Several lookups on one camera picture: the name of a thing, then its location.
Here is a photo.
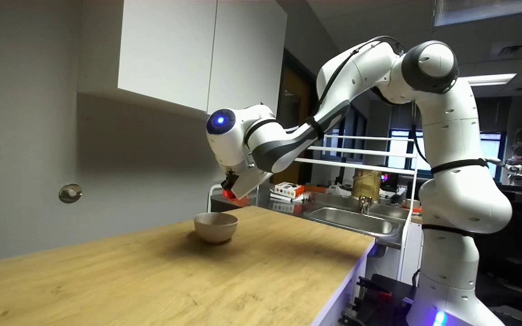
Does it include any round metal wall fitting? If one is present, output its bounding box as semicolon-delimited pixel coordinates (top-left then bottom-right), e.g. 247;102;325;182
58;182;83;202

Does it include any white wall cabinet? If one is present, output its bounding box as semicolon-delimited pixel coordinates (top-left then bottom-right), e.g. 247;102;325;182
78;0;288;131

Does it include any yellow sponge on faucet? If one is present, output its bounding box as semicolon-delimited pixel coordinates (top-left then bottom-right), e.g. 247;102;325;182
354;169;381;200

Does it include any white ceramic bowl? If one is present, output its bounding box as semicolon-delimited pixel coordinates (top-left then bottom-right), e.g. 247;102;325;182
194;211;238;244

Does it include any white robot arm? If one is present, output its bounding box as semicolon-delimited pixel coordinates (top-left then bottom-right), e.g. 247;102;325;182
205;35;513;326

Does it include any white wire dish rack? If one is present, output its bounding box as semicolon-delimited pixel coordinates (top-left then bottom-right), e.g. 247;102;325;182
207;128;421;285

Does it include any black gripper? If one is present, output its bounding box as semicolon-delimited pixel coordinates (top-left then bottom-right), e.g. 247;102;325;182
221;169;239;189

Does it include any stainless steel sink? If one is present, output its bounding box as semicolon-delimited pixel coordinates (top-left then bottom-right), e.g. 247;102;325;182
306;206;402;236

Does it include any orange plastic cup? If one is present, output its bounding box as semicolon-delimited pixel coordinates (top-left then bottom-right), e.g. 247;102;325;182
221;188;250;206

